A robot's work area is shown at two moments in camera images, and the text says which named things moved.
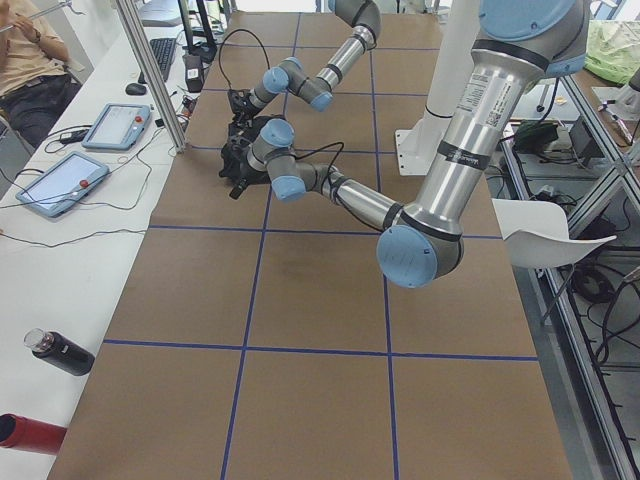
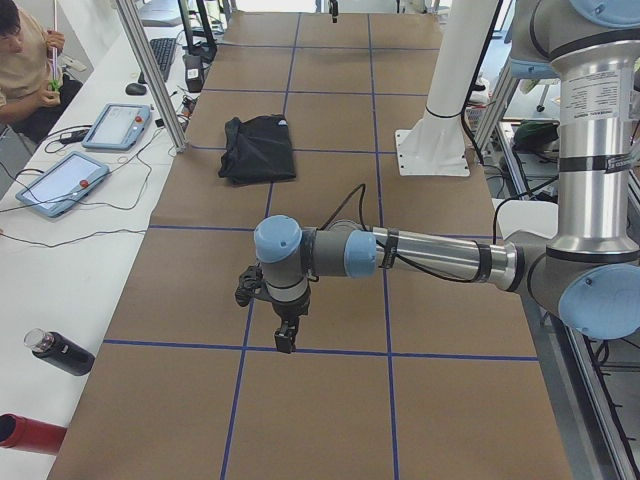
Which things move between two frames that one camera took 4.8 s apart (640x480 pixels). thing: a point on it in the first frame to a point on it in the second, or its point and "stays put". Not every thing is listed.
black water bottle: (59, 350) stays put
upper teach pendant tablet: (118, 126) stays put
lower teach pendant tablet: (62, 185) stays put
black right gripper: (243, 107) to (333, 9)
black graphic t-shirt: (235, 153) stays put
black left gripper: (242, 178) to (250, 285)
